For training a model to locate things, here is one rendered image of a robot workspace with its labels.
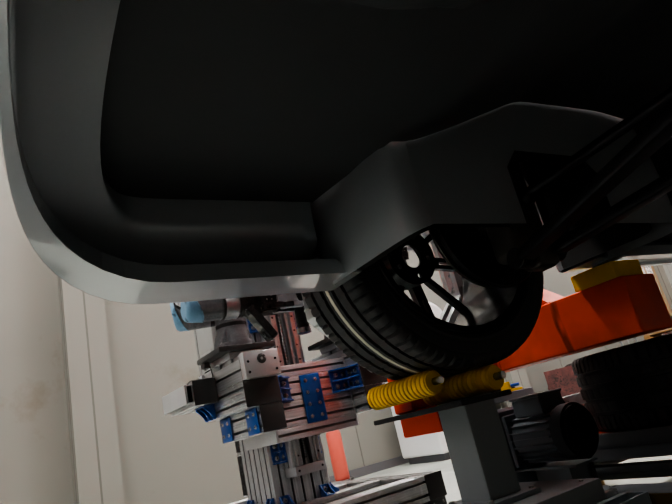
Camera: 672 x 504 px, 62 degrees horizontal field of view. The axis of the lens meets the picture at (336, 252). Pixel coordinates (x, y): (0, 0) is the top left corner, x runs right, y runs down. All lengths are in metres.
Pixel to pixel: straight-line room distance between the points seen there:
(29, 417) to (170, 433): 1.06
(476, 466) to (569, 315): 0.62
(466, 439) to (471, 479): 0.09
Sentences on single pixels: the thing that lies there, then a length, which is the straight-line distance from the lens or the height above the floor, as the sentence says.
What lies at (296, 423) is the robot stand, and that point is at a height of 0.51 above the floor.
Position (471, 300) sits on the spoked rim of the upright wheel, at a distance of 1.66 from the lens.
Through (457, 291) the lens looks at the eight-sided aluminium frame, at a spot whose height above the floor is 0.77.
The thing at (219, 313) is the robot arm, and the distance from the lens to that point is 1.59.
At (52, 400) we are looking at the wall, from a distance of 4.91.
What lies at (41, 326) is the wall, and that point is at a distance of 5.02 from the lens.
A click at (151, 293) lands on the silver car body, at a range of 1.01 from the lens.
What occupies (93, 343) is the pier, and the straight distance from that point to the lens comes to 4.85.
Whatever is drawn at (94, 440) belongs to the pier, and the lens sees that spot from 4.74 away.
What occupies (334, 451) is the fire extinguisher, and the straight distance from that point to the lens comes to 5.28.
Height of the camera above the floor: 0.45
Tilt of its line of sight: 17 degrees up
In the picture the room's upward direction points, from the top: 13 degrees counter-clockwise
